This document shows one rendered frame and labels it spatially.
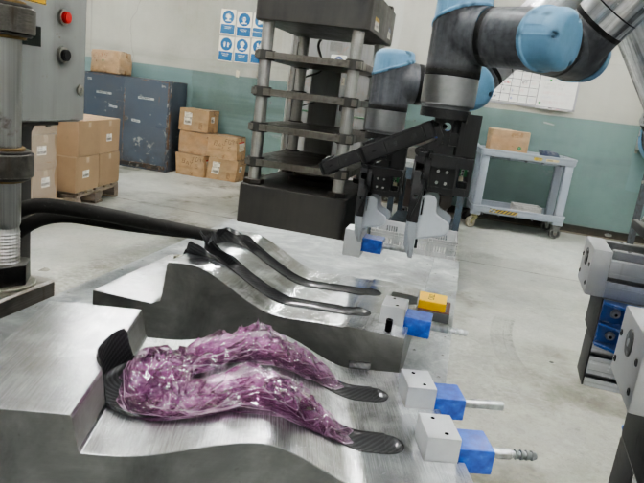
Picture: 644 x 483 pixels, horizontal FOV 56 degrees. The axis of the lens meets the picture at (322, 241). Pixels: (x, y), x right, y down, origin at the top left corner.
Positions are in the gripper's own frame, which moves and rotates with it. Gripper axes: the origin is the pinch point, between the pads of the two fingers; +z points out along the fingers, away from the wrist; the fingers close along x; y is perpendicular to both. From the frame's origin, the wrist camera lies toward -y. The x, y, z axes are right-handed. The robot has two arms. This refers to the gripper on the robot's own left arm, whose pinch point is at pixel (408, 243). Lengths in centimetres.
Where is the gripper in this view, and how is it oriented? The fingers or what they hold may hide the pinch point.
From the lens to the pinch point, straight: 90.1
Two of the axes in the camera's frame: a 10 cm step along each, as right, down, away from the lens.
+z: -1.3, 9.6, 2.4
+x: 2.4, -2.0, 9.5
